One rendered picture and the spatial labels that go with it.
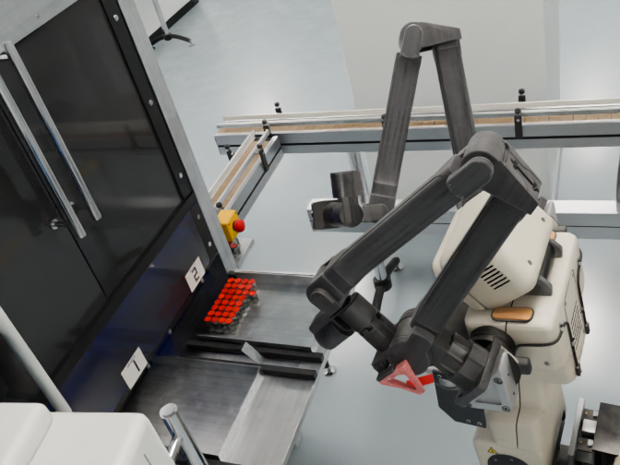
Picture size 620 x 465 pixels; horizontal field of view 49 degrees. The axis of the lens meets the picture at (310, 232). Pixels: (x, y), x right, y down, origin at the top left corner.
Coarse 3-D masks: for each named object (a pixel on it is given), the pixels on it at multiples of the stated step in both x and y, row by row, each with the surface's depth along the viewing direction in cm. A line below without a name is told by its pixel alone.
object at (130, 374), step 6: (138, 348) 168; (138, 354) 168; (132, 360) 166; (138, 360) 168; (144, 360) 170; (126, 366) 164; (132, 366) 166; (138, 366) 168; (144, 366) 170; (126, 372) 164; (132, 372) 166; (138, 372) 168; (126, 378) 164; (132, 378) 166; (132, 384) 166
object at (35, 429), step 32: (0, 416) 83; (32, 416) 82; (64, 416) 85; (96, 416) 84; (128, 416) 83; (0, 448) 79; (32, 448) 81; (64, 448) 81; (96, 448) 80; (128, 448) 79; (160, 448) 85
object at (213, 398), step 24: (168, 360) 183; (192, 360) 180; (144, 384) 181; (168, 384) 179; (192, 384) 177; (216, 384) 175; (240, 384) 173; (144, 408) 174; (192, 408) 171; (216, 408) 169; (240, 408) 163; (168, 432) 166; (192, 432) 165; (216, 432) 163; (216, 456) 154
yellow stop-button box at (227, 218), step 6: (216, 210) 212; (222, 210) 211; (228, 210) 211; (234, 210) 210; (222, 216) 209; (228, 216) 208; (234, 216) 210; (222, 222) 206; (228, 222) 206; (222, 228) 207; (228, 228) 206; (228, 234) 208; (234, 234) 210; (228, 240) 210
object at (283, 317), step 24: (264, 288) 201; (288, 288) 198; (264, 312) 193; (288, 312) 190; (312, 312) 188; (216, 336) 185; (240, 336) 187; (264, 336) 185; (288, 336) 183; (312, 336) 181
